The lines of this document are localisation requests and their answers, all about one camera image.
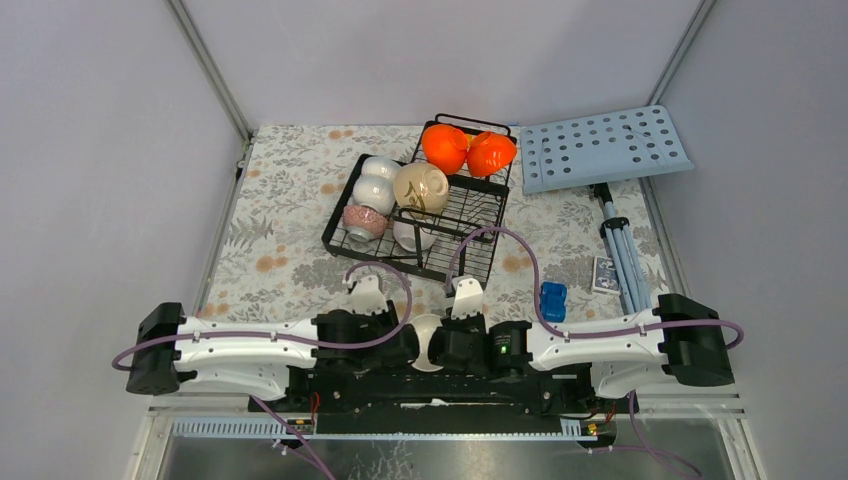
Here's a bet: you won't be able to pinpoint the plain beige bowl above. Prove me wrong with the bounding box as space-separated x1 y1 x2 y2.
411 314 443 373

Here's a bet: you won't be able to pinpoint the black wire dish rack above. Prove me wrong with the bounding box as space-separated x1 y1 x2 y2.
321 154 512 285

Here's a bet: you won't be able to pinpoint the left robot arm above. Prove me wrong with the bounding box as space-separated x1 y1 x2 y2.
124 302 420 411

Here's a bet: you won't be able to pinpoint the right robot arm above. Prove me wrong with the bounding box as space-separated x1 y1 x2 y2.
427 294 744 412

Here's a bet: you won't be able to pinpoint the white bowl in rack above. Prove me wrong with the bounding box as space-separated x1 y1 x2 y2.
352 175 395 216

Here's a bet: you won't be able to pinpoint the blue toy car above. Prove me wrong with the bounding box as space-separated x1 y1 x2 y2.
539 281 568 323

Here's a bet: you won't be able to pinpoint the pink patterned bowl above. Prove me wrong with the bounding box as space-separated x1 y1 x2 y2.
342 205 388 242

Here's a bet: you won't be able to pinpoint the white bowl front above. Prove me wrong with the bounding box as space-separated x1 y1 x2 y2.
392 221 436 253

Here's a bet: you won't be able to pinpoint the beige patterned bowl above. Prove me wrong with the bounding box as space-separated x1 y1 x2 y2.
393 162 450 218

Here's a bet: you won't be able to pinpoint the blue card deck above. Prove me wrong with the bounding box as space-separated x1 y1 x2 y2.
591 256 621 295

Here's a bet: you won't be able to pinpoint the white bowl upper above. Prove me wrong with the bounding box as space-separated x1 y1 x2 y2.
361 156 402 182

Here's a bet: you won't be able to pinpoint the blue tripod legs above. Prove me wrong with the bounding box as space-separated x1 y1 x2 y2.
591 183 652 313

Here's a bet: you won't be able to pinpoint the orange bowl right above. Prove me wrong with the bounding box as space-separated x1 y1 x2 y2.
466 132 517 177

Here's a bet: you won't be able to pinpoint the orange bowl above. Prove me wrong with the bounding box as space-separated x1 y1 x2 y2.
421 124 469 175
466 132 517 177

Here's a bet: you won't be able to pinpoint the orange bowl left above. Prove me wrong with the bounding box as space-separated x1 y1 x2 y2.
421 124 469 175

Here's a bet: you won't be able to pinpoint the blue perforated stand tray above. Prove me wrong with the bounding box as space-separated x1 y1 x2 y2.
520 105 694 195

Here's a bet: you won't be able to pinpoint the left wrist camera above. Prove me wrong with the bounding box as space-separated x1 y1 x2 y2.
347 274 388 316

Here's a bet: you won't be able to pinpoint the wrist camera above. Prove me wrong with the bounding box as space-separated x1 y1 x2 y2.
347 274 388 316
446 275 484 320

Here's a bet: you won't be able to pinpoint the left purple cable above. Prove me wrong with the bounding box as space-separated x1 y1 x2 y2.
111 260 415 372

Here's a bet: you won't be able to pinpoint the purple cable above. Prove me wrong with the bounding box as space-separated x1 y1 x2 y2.
111 260 415 372
445 225 747 352

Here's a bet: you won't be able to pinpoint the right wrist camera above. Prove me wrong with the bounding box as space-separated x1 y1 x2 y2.
446 275 484 320

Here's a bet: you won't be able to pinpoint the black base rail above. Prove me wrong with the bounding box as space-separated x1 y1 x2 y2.
248 365 629 436

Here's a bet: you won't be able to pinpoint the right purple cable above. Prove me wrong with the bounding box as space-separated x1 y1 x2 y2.
445 225 747 352

